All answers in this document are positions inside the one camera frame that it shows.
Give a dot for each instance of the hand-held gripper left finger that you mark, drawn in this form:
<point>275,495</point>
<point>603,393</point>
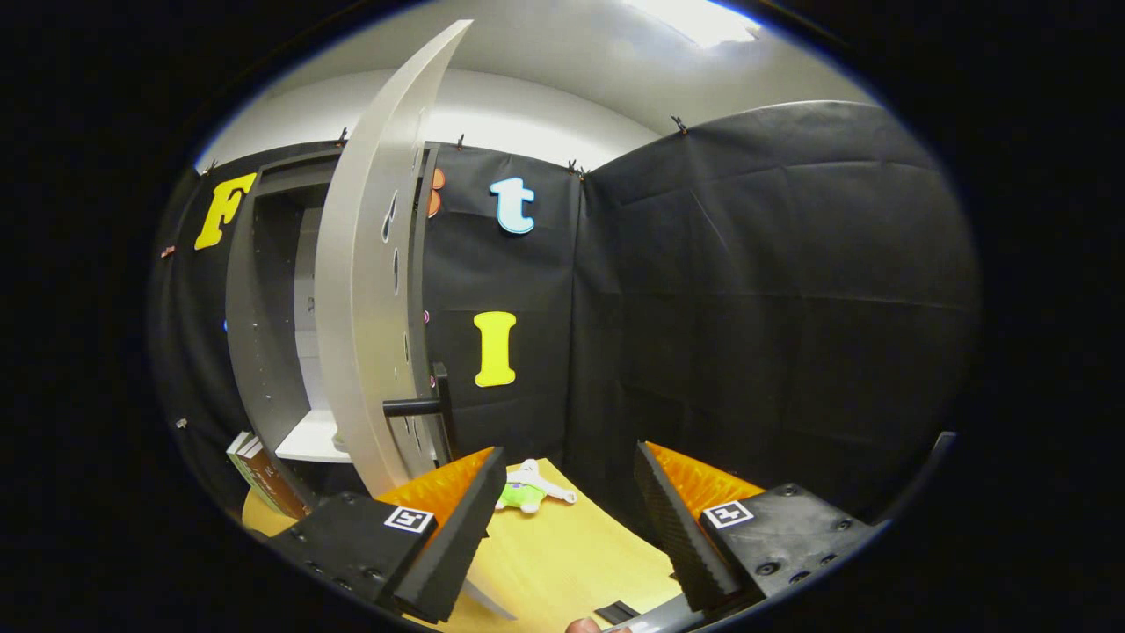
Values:
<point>453,549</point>

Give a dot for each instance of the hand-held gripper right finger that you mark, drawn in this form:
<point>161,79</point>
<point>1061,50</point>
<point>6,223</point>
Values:
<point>677,527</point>

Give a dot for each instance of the beige cabinet door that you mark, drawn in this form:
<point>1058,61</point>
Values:
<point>352,308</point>

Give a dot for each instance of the green plush toy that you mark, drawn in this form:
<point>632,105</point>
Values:
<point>523,497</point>

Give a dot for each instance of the small black flat object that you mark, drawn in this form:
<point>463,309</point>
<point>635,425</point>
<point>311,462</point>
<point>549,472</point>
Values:
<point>617,612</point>

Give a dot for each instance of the white cabinet shelf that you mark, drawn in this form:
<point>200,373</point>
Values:
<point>308,440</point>

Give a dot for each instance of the brown book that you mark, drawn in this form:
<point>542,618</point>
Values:
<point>277,488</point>

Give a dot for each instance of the black backdrop cloth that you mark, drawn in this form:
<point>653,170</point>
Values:
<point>747,308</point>

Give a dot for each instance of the dark grey cabinet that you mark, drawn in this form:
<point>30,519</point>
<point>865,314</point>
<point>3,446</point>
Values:
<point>259,352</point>

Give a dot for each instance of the long ceiling light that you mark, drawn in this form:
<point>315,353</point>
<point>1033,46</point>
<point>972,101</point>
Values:
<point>694,22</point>

